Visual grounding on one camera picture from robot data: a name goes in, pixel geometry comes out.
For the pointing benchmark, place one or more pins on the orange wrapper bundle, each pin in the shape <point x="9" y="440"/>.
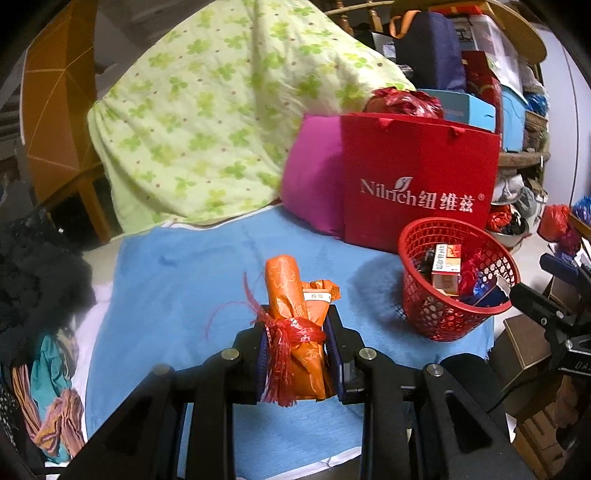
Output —
<point x="295" y="367"/>

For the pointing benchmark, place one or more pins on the red plastic bag in paperbag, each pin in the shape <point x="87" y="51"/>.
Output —
<point x="413" y="103"/>

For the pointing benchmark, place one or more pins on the black lace garment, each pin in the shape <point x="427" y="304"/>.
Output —
<point x="45" y="283"/>

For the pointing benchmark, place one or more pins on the turquoise storage box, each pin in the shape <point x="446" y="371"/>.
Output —
<point x="514" y="117"/>

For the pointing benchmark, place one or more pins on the blue cardboard box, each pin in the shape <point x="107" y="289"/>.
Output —
<point x="497" y="297"/>

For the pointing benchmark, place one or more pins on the striped orange cloth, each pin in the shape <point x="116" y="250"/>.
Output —
<point x="73" y="438"/>

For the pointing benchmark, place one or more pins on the blue plastic bag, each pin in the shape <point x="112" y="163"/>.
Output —
<point x="484" y="287"/>

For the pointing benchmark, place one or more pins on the teal cloth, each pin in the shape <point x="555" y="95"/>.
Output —
<point x="51" y="391"/>

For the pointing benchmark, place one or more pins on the green clover quilt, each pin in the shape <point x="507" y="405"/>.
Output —
<point x="198" y="129"/>

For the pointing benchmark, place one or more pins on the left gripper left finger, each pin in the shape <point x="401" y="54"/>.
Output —
<point x="250" y="379"/>

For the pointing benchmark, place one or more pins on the navy blue bag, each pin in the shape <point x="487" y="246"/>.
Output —
<point x="428" y="43"/>

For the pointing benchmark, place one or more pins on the magenta pillow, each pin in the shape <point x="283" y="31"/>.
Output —
<point x="312" y="183"/>

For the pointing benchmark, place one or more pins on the red Nilrich paper bag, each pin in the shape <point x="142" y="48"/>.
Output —
<point x="397" y="169"/>

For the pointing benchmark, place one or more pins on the red mesh ribbon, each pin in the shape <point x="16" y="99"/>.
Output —
<point x="471" y="287"/>

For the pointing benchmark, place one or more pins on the orange red small box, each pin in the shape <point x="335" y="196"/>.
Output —
<point x="447" y="268"/>

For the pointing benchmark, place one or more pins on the light blue fashion box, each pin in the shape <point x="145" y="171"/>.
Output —
<point x="465" y="108"/>

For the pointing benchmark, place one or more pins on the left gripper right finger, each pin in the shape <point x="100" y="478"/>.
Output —
<point x="341" y="346"/>

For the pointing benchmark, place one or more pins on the red plastic mesh basket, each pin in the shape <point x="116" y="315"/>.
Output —
<point x="436" y="315"/>

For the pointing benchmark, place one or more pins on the light blue blanket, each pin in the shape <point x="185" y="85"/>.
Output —
<point x="179" y="296"/>

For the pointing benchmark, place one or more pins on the black plastic bag bundle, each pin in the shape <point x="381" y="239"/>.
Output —
<point x="424" y="265"/>

